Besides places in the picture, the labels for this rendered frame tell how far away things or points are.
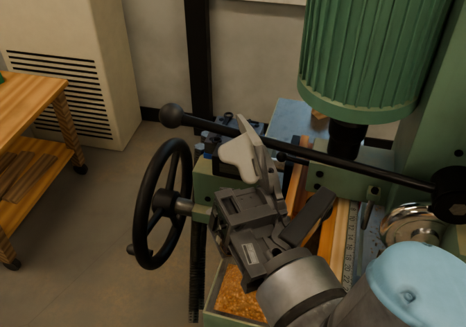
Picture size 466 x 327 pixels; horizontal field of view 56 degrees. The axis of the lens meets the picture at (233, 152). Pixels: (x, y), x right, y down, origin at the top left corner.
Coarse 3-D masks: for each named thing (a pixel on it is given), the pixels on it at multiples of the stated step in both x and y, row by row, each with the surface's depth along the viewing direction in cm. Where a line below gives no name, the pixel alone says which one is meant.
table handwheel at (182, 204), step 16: (176, 144) 90; (160, 160) 84; (176, 160) 94; (192, 160) 103; (144, 176) 82; (192, 176) 106; (144, 192) 81; (160, 192) 93; (176, 192) 94; (144, 208) 81; (160, 208) 91; (176, 208) 92; (192, 208) 92; (144, 224) 81; (176, 224) 103; (144, 240) 83; (176, 240) 103; (144, 256) 85; (160, 256) 95
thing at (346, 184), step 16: (320, 144) 75; (368, 160) 72; (384, 160) 72; (320, 176) 72; (336, 176) 72; (352, 176) 71; (368, 176) 70; (336, 192) 74; (352, 192) 73; (384, 192) 71
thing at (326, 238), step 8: (336, 200) 78; (336, 208) 77; (328, 224) 74; (320, 232) 76; (328, 232) 73; (320, 240) 71; (328, 240) 71; (320, 248) 70; (328, 248) 70; (328, 256) 69; (328, 264) 68
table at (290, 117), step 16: (288, 112) 104; (304, 112) 104; (272, 128) 100; (288, 128) 100; (304, 128) 100; (320, 128) 100; (208, 208) 86; (320, 224) 79; (224, 272) 71; (208, 304) 67; (208, 320) 67; (224, 320) 66; (240, 320) 65
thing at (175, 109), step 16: (160, 112) 58; (176, 112) 57; (208, 128) 58; (224, 128) 57; (272, 144) 57; (288, 144) 56; (320, 160) 56; (336, 160) 56; (384, 176) 55; (400, 176) 55; (432, 176) 56; (448, 176) 54; (464, 176) 53; (432, 192) 54; (448, 192) 52; (464, 192) 51; (432, 208) 54; (448, 208) 53; (464, 208) 52
